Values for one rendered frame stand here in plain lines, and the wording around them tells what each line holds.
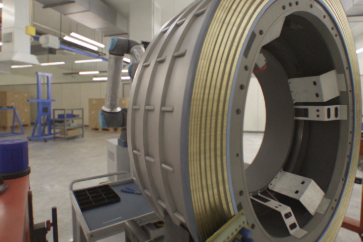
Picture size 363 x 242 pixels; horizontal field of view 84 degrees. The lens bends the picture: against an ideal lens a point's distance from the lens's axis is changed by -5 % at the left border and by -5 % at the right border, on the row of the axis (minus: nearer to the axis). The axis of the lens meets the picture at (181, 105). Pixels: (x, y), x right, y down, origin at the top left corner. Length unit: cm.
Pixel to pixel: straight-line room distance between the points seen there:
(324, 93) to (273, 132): 42
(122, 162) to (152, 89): 158
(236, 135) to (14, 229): 61
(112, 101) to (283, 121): 129
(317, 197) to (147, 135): 103
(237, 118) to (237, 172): 16
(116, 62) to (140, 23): 490
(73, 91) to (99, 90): 155
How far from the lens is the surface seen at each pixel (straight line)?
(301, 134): 161
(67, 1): 578
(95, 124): 982
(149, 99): 78
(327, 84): 151
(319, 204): 145
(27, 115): 1292
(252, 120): 890
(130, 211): 133
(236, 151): 66
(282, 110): 161
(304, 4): 111
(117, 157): 225
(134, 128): 89
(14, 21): 488
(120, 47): 169
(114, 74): 172
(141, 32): 644
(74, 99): 1193
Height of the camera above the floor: 127
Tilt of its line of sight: 1 degrees down
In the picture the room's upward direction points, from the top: straight up
